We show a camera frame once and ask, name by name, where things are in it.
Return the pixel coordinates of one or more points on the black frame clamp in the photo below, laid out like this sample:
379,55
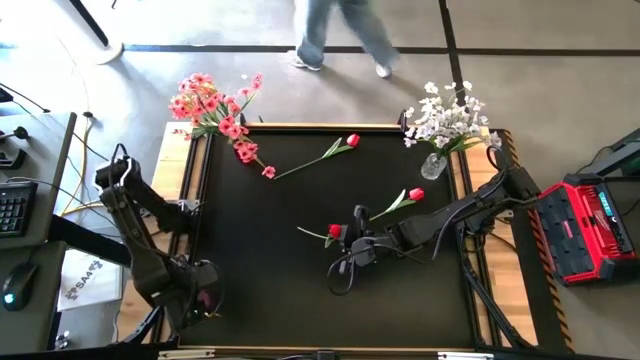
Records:
402,121
242,121

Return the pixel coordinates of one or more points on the black keyboard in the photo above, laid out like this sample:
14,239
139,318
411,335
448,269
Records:
15,210

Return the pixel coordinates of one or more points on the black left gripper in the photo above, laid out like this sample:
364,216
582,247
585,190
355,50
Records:
185,295

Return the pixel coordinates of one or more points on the clear glass vase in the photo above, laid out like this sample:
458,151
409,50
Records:
432,169

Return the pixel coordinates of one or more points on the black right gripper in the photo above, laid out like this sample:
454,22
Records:
361,217

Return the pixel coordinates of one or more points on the grey desk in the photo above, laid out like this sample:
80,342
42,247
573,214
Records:
50,150

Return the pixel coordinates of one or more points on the person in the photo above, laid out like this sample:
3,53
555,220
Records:
320,30

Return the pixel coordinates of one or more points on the red power station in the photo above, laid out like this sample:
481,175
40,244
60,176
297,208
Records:
585,235

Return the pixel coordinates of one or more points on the small purple glass vase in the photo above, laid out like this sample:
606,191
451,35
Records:
205,298

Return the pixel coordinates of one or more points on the grey angled stand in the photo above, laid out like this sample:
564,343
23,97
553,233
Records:
617,159

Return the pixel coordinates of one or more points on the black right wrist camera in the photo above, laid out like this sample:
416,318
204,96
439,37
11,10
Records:
365,252

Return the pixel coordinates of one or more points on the black desk gadget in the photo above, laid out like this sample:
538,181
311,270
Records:
12,159

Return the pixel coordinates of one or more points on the black pole with white base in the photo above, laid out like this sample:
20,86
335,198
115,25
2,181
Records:
89,22

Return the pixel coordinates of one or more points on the black hazard-striped floor strip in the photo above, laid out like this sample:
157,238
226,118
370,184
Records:
547,310

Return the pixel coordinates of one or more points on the black computer mouse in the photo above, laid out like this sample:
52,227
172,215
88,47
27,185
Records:
20,285

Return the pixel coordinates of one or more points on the white paper sheet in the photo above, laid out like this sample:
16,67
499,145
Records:
90,280

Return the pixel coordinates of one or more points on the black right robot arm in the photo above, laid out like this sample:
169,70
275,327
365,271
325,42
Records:
450,220

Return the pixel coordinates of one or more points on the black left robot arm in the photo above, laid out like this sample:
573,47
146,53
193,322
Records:
145,250

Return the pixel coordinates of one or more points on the black desk crossbar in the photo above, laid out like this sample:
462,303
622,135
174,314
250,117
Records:
75,235

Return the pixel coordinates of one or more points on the silver caster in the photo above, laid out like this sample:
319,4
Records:
62,341

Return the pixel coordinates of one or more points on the white label plate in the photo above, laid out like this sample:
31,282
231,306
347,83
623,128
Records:
185,354
465,356

